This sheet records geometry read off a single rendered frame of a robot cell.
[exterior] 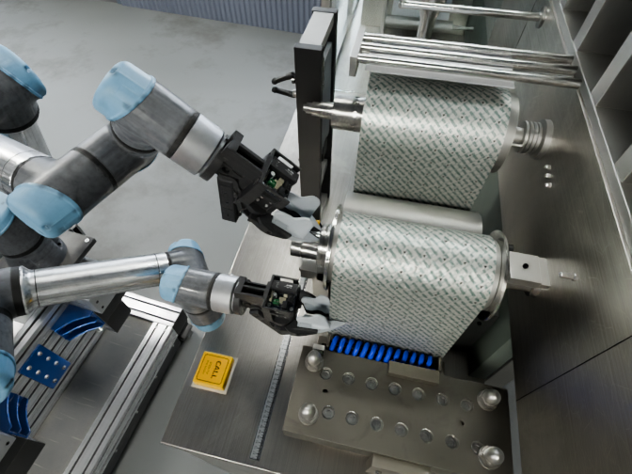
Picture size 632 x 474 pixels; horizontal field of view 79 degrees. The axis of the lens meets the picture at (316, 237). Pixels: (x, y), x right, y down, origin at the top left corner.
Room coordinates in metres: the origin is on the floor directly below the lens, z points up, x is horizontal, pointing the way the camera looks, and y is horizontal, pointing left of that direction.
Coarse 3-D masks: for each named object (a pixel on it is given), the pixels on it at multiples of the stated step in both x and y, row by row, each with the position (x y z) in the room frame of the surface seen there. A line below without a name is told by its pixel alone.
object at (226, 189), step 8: (224, 184) 0.39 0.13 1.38; (232, 184) 0.39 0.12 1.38; (224, 192) 0.39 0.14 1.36; (232, 192) 0.39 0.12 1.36; (224, 200) 0.39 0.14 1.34; (232, 200) 0.39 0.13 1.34; (224, 208) 0.39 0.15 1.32; (232, 208) 0.39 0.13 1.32; (224, 216) 0.40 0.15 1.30; (232, 216) 0.39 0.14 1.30
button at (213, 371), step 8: (208, 352) 0.30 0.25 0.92; (200, 360) 0.28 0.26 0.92; (208, 360) 0.28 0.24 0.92; (216, 360) 0.28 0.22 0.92; (224, 360) 0.28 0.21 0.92; (232, 360) 0.28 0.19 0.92; (200, 368) 0.26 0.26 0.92; (208, 368) 0.26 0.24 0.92; (216, 368) 0.26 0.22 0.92; (224, 368) 0.26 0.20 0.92; (200, 376) 0.24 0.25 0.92; (208, 376) 0.24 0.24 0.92; (216, 376) 0.24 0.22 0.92; (224, 376) 0.24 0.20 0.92; (200, 384) 0.23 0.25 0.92; (208, 384) 0.23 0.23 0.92; (216, 384) 0.23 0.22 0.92; (224, 384) 0.23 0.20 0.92
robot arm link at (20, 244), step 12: (0, 192) 0.67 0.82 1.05; (0, 204) 0.63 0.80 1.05; (0, 216) 0.60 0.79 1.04; (12, 216) 0.61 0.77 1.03; (0, 228) 0.58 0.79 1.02; (12, 228) 0.59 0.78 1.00; (24, 228) 0.61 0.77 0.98; (0, 240) 0.57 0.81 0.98; (12, 240) 0.58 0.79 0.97; (24, 240) 0.59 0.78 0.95; (36, 240) 0.61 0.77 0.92; (0, 252) 0.57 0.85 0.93; (12, 252) 0.57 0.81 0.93
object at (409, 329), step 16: (336, 304) 0.30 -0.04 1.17; (352, 304) 0.30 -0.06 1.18; (368, 304) 0.29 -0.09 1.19; (352, 320) 0.29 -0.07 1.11; (368, 320) 0.29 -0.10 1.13; (384, 320) 0.28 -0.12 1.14; (400, 320) 0.28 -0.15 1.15; (416, 320) 0.27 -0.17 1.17; (432, 320) 0.27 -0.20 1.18; (448, 320) 0.26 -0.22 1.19; (464, 320) 0.26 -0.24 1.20; (352, 336) 0.29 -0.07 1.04; (368, 336) 0.29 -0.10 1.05; (384, 336) 0.28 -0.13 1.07; (400, 336) 0.27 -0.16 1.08; (416, 336) 0.27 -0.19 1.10; (432, 336) 0.26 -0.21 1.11; (448, 336) 0.26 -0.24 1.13; (416, 352) 0.26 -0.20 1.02; (432, 352) 0.26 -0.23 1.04
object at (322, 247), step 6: (324, 228) 0.38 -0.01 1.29; (330, 228) 0.38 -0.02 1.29; (324, 234) 0.37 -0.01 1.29; (324, 240) 0.36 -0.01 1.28; (318, 246) 0.35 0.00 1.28; (324, 246) 0.35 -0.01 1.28; (318, 252) 0.34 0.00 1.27; (324, 252) 0.34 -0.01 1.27; (318, 258) 0.34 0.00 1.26; (324, 258) 0.33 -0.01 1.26; (318, 264) 0.33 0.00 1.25
